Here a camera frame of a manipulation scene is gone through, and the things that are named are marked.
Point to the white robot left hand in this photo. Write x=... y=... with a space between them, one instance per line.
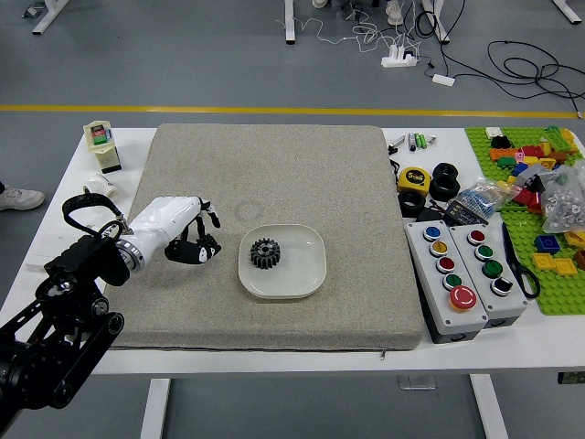
x=164 y=219

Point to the small black gear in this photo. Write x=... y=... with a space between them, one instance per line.
x=204 y=241

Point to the big black gear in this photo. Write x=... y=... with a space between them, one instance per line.
x=265 y=253

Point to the grey five-button control box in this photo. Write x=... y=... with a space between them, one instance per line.
x=448 y=283

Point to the grey four-button control box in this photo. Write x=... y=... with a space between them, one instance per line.
x=496 y=274

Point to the white pipe tee fitting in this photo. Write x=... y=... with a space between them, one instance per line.
x=98 y=183

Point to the grey-brown cushion mat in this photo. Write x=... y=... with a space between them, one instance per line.
x=274 y=174

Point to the white square plate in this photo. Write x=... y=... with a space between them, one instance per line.
x=292 y=279

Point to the person's white shoe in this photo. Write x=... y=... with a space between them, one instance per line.
x=20 y=199

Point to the white table leg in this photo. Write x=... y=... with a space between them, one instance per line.
x=155 y=407
x=490 y=407

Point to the white desk leg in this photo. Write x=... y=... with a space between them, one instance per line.
x=290 y=23
x=571 y=10
x=436 y=20
x=48 y=16

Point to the silver usb stick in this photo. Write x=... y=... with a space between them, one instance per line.
x=398 y=143

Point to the black rubber tyre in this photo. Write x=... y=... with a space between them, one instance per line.
x=446 y=170
x=413 y=203
x=445 y=187

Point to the yellow tape measure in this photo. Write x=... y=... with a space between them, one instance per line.
x=413 y=179

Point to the black pouch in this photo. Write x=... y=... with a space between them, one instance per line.
x=432 y=215

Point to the green battery pair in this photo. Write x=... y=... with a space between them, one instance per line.
x=423 y=140

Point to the white power strip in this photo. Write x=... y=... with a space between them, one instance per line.
x=398 y=57

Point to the black electronic module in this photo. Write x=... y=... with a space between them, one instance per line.
x=466 y=215

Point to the white power adapter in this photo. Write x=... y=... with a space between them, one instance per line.
x=443 y=79

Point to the plastic bag of blue parts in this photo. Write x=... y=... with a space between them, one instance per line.
x=480 y=196

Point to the green brick baseplate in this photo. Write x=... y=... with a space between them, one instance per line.
x=516 y=238

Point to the black scissors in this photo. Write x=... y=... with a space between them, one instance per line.
x=516 y=265

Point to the red toy brick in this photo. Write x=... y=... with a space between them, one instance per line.
x=528 y=199

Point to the yellow toy plate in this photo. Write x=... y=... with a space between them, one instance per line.
x=544 y=261
x=564 y=266

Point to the blue toy brick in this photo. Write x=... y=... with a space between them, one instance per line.
x=547 y=244

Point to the plastic bag of metal screws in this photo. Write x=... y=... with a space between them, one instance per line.
x=564 y=201

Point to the cream switch box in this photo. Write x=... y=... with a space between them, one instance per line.
x=103 y=146

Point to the metal table bracket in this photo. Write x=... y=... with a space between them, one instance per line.
x=416 y=382

